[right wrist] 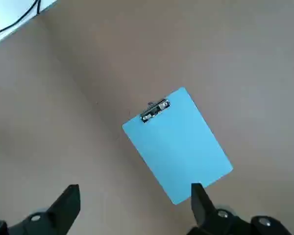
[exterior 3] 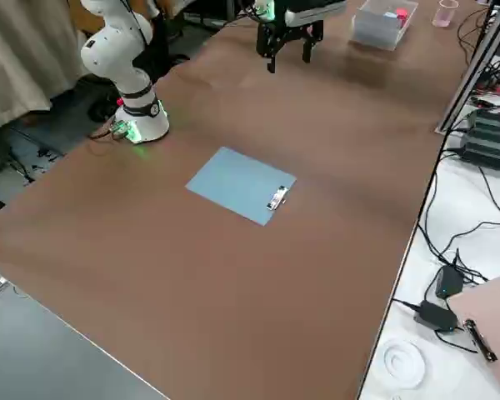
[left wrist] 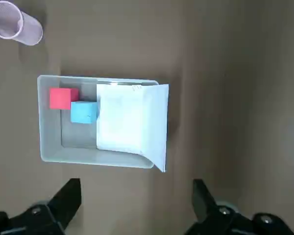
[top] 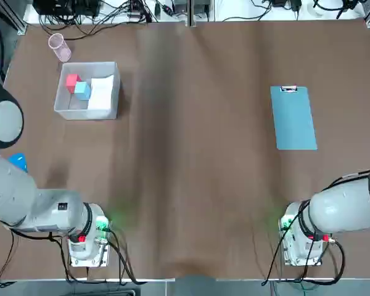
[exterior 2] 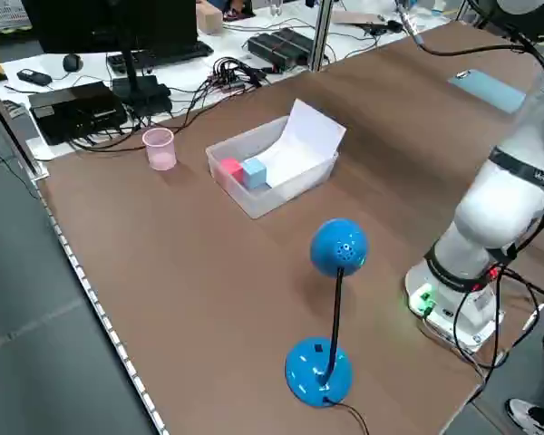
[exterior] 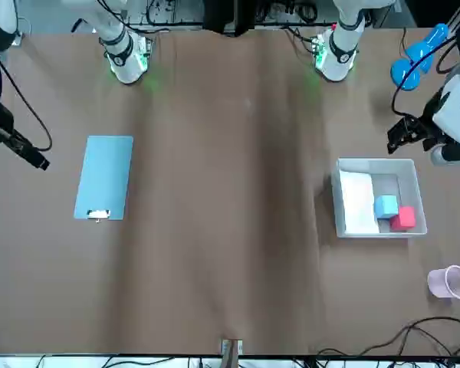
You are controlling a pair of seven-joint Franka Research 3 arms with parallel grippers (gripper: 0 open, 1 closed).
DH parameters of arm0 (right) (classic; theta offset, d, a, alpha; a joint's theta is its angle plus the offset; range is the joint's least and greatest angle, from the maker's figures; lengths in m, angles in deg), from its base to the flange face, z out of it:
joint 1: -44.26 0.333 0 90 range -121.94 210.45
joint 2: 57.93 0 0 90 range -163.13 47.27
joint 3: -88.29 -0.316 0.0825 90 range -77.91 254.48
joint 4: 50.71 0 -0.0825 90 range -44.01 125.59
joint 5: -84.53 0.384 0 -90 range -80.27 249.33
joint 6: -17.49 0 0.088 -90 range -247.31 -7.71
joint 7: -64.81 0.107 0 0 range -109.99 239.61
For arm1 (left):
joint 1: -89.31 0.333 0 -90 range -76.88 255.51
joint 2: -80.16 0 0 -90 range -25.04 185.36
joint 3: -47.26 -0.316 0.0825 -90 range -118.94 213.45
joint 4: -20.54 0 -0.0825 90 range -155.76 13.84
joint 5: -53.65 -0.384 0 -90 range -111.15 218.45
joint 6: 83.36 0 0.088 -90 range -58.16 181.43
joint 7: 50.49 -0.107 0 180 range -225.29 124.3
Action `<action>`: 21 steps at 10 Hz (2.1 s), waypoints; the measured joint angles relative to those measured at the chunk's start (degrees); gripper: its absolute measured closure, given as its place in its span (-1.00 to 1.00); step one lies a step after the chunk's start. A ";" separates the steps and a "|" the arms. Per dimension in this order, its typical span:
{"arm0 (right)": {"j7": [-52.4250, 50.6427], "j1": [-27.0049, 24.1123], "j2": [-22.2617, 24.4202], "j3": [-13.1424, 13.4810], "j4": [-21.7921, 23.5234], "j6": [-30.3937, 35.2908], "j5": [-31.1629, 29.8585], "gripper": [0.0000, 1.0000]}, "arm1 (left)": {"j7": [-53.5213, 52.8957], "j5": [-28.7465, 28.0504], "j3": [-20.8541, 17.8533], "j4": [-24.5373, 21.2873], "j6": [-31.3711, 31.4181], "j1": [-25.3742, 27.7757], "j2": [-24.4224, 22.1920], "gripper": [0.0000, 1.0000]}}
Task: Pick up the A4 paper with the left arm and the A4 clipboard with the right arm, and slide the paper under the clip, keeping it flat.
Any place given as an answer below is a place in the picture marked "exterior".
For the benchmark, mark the red cube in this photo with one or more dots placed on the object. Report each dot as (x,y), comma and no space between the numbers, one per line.
(403,219)

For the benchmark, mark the white plastic bin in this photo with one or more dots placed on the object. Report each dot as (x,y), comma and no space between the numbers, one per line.
(406,168)

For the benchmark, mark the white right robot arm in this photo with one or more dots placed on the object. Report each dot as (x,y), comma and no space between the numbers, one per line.
(124,57)

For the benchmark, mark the light blue cube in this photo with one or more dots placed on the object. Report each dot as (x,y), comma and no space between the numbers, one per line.
(386,207)

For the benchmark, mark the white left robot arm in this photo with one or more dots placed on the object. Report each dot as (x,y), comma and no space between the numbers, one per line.
(343,57)

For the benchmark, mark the blue clipboard with silver clip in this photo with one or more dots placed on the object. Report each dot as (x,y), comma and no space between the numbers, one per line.
(103,176)

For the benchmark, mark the grey table edge bracket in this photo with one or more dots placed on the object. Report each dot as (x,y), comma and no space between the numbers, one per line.
(232,352)

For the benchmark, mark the black central post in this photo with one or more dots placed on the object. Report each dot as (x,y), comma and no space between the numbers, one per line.
(226,15)

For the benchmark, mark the blue plastic object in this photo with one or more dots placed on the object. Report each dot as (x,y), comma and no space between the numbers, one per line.
(404,74)

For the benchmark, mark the pink plastic cup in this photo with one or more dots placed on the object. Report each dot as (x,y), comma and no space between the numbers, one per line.
(441,285)

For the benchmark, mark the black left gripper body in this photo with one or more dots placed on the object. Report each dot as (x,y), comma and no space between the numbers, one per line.
(429,126)

